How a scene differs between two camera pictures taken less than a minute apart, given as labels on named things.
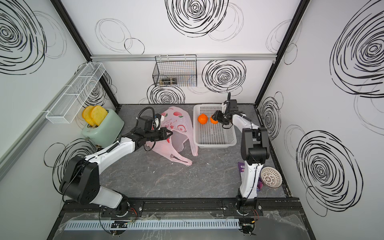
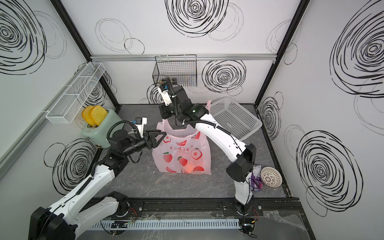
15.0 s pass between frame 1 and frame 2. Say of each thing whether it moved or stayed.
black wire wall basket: stayed
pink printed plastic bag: moved
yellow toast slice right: stayed
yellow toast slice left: stayed
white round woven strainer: stayed
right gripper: moved
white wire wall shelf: stayed
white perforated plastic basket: moved
